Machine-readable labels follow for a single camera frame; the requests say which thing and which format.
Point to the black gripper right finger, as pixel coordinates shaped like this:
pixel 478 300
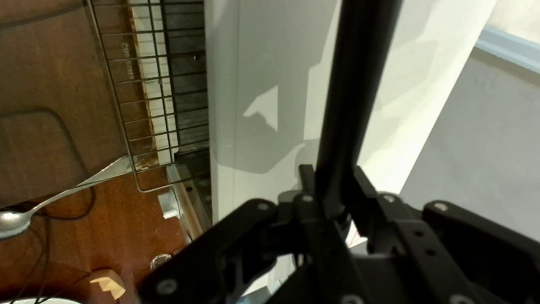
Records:
pixel 441 254

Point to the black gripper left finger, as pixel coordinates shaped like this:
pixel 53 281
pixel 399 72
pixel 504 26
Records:
pixel 245 246

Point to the long black stick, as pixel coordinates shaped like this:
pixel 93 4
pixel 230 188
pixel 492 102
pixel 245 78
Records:
pixel 363 38

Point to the white toaster oven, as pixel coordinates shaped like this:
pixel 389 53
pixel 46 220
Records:
pixel 240 89

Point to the white dinner plate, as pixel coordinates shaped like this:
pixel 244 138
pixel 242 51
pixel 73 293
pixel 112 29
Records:
pixel 41 301

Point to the large metal spoon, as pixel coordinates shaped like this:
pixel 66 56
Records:
pixel 16 222

